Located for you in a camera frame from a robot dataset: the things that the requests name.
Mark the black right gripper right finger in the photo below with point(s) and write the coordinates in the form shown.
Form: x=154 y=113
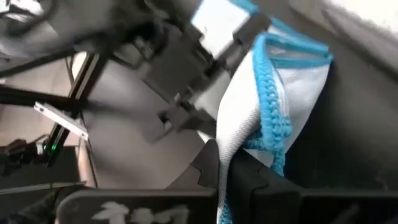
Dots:
x=295 y=205

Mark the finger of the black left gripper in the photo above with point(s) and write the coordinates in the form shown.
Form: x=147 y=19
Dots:
x=189 y=121
x=248 y=35

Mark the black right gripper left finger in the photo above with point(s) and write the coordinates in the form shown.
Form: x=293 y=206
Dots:
x=140 y=205

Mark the light blue microfiber towel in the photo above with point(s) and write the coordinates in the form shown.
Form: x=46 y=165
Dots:
x=242 y=109

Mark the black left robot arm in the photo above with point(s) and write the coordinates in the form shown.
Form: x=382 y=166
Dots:
x=77 y=21

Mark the silver metal bracket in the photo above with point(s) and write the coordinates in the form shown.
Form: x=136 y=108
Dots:
x=62 y=121

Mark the black aluminium rig frame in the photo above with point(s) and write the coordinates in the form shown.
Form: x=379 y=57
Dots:
x=37 y=98

